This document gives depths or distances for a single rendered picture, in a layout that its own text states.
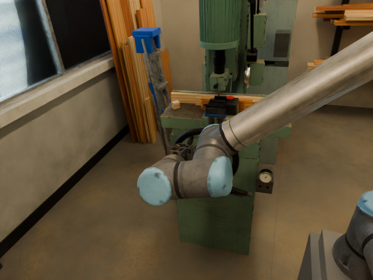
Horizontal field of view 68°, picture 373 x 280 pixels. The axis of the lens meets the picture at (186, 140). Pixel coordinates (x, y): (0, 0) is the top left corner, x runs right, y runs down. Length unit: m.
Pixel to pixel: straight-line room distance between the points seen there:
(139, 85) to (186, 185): 2.08
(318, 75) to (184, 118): 0.78
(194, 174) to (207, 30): 0.76
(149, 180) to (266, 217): 1.51
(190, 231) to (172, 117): 0.79
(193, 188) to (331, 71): 0.38
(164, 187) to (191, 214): 1.06
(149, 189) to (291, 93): 0.39
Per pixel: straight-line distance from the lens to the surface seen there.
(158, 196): 0.65
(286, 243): 1.96
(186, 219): 1.73
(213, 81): 1.32
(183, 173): 0.63
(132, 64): 2.61
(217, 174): 0.61
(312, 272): 1.18
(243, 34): 1.49
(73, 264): 1.97
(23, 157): 2.13
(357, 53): 0.67
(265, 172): 1.32
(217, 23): 1.23
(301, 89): 0.66
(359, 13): 3.15
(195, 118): 1.30
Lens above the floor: 1.48
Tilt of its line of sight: 31 degrees down
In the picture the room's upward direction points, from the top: 4 degrees counter-clockwise
